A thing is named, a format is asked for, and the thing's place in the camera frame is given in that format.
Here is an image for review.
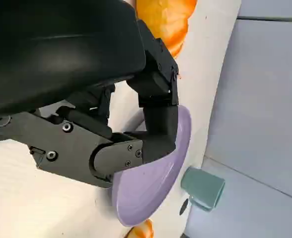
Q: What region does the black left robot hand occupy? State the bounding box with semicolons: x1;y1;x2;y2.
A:
0;0;180;189

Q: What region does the orange and white bread roll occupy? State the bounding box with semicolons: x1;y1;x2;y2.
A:
135;0;198;60
125;219;153;238

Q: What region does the lilac plate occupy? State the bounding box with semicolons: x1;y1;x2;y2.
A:
107;104;193;228

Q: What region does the pale green mug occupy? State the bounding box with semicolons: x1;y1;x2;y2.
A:
181;166;226;212

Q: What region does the black table grommet hole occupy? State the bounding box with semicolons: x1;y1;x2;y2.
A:
179;198;189;215

